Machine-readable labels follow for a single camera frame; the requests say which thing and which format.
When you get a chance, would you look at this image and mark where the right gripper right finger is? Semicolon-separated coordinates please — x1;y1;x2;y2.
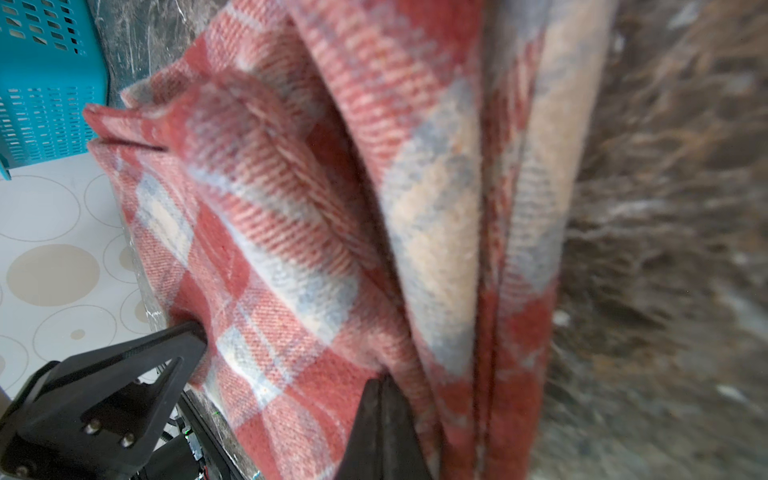
381;376;432;480

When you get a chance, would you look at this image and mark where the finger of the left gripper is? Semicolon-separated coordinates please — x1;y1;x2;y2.
1;322;207;479

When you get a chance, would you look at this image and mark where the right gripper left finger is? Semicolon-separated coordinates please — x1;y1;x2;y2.
335;379;382;480

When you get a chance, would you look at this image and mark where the red plaid skirt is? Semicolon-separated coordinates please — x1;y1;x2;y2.
84;1;616;479

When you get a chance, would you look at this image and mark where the teal plastic basket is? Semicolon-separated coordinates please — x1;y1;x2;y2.
1;0;109;180

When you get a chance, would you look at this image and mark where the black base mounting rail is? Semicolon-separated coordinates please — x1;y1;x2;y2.
137;389;253;480

